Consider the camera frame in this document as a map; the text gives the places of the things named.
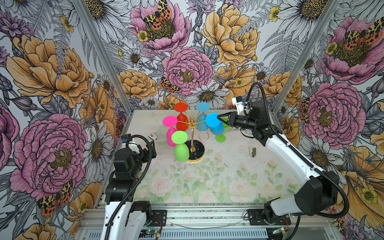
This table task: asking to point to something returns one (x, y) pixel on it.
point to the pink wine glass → (170, 121)
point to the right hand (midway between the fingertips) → (218, 121)
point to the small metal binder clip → (252, 151)
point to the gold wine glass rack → (196, 148)
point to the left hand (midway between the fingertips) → (146, 149)
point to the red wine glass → (183, 122)
